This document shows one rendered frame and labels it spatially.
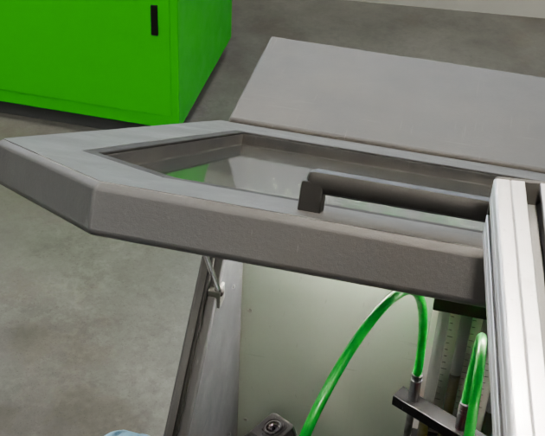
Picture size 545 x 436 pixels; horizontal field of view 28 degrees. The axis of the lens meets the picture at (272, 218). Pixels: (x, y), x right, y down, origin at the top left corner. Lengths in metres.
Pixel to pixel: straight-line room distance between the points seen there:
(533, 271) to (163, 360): 2.85
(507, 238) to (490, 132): 1.10
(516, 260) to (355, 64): 1.27
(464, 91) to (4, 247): 2.36
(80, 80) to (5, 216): 0.65
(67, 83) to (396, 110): 2.72
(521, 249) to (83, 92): 3.78
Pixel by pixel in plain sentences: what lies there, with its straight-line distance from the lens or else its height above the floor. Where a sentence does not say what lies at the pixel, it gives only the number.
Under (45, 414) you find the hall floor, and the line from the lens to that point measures 3.27.
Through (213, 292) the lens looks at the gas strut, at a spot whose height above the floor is 1.31.
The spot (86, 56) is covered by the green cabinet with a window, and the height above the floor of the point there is 0.35.
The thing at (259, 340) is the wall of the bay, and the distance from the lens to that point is 1.89.
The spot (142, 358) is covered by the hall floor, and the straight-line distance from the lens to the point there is 3.40.
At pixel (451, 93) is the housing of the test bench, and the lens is 1.78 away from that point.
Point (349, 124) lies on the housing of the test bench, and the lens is 1.67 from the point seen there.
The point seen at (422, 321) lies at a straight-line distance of 1.65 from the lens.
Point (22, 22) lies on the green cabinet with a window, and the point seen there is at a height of 0.45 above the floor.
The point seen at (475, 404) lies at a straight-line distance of 1.45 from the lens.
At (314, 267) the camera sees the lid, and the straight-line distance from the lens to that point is 0.70.
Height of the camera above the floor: 2.39
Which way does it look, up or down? 37 degrees down
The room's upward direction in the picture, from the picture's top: 3 degrees clockwise
